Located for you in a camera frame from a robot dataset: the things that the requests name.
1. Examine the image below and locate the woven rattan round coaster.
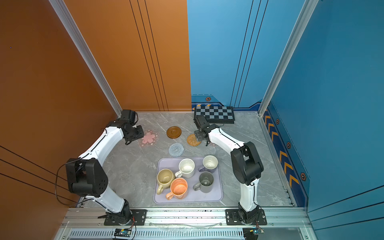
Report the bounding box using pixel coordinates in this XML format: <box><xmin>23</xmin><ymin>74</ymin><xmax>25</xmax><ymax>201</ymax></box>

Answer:
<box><xmin>187</xmin><ymin>134</ymin><xmax>201</xmax><ymax>147</ymax></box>

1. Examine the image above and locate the pink cherry blossom coaster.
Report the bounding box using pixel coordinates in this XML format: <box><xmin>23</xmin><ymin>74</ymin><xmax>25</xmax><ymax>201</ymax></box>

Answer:
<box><xmin>140</xmin><ymin>130</ymin><xmax>159</xmax><ymax>147</ymax></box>

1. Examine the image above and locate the brown wooden round coaster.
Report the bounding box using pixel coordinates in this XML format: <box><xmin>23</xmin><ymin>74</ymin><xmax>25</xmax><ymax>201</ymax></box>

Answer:
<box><xmin>167</xmin><ymin>126</ymin><xmax>182</xmax><ymax>139</ymax></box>

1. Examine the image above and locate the grey woven round coaster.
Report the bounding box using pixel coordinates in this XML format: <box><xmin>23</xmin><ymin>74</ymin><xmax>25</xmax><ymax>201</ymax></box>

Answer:
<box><xmin>169</xmin><ymin>143</ymin><xmax>184</xmax><ymax>157</ymax></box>

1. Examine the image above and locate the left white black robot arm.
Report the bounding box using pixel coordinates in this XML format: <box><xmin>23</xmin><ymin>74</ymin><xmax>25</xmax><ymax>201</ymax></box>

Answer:
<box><xmin>65</xmin><ymin>120</ymin><xmax>144</xmax><ymax>226</ymax></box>

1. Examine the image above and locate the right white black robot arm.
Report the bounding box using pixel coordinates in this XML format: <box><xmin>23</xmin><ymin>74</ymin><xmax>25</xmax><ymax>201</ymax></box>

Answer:
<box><xmin>195</xmin><ymin>121</ymin><xmax>264</xmax><ymax>225</ymax></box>

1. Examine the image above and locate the black silver chessboard box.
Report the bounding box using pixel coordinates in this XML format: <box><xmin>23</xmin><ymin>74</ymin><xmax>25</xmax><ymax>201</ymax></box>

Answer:
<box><xmin>193</xmin><ymin>105</ymin><xmax>235</xmax><ymax>124</ymax></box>

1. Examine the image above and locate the purple white ceramic mug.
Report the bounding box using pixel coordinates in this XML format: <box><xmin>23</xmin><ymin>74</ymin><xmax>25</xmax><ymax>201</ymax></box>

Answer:
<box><xmin>198</xmin><ymin>155</ymin><xmax>219</xmax><ymax>173</ymax></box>

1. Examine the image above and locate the grey ceramic mug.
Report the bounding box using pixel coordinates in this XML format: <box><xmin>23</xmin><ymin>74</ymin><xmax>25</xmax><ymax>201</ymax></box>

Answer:
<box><xmin>193</xmin><ymin>172</ymin><xmax>214</xmax><ymax>193</ymax></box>

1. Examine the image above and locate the yellow ceramic mug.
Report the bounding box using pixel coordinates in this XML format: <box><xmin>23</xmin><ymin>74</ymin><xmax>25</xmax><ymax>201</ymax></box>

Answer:
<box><xmin>157</xmin><ymin>169</ymin><xmax>175</xmax><ymax>195</ymax></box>

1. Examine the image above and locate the orange ceramic mug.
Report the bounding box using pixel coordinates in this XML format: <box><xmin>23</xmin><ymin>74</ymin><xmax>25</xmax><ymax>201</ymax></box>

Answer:
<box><xmin>166</xmin><ymin>178</ymin><xmax>188</xmax><ymax>200</ymax></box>

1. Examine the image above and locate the lavender rectangular tray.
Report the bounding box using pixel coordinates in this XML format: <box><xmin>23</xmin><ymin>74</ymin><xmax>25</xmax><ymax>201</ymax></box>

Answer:
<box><xmin>154</xmin><ymin>157</ymin><xmax>224</xmax><ymax>204</ymax></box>

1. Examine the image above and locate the left green circuit board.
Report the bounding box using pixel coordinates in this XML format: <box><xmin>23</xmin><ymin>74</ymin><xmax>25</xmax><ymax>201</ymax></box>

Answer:
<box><xmin>113</xmin><ymin>228</ymin><xmax>133</xmax><ymax>240</ymax></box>

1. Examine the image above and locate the right small circuit board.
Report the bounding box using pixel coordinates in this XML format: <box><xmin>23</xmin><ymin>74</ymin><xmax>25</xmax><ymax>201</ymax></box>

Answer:
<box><xmin>243</xmin><ymin>228</ymin><xmax>265</xmax><ymax>240</ymax></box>

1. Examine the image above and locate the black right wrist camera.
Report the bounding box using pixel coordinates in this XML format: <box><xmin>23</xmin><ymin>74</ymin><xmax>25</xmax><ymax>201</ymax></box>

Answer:
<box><xmin>194</xmin><ymin>115</ymin><xmax>210</xmax><ymax>130</ymax></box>

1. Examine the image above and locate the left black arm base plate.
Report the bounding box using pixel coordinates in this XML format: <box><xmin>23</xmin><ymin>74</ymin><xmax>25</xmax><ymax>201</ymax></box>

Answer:
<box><xmin>99</xmin><ymin>209</ymin><xmax>147</xmax><ymax>227</ymax></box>

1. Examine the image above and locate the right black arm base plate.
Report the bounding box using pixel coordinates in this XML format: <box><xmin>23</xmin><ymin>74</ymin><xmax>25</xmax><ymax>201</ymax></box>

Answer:
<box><xmin>225</xmin><ymin>208</ymin><xmax>268</xmax><ymax>226</ymax></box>

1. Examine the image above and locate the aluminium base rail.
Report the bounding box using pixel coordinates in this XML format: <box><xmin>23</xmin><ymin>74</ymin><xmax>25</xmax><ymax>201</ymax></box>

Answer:
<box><xmin>54</xmin><ymin>207</ymin><xmax>317</xmax><ymax>240</ymax></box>

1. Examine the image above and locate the aluminium corner post left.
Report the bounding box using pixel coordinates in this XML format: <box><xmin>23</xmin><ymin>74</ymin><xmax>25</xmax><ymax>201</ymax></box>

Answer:
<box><xmin>49</xmin><ymin>0</ymin><xmax>122</xmax><ymax>117</ymax></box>

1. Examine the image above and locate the aluminium corner post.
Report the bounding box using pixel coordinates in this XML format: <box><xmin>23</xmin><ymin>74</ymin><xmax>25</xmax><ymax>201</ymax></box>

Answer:
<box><xmin>258</xmin><ymin>0</ymin><xmax>319</xmax><ymax>117</ymax></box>
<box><xmin>49</xmin><ymin>0</ymin><xmax>122</xmax><ymax>117</ymax></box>

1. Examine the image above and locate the aluminium corner post right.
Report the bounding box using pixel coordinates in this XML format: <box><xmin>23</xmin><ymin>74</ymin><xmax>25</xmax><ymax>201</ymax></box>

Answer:
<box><xmin>258</xmin><ymin>0</ymin><xmax>319</xmax><ymax>117</ymax></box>

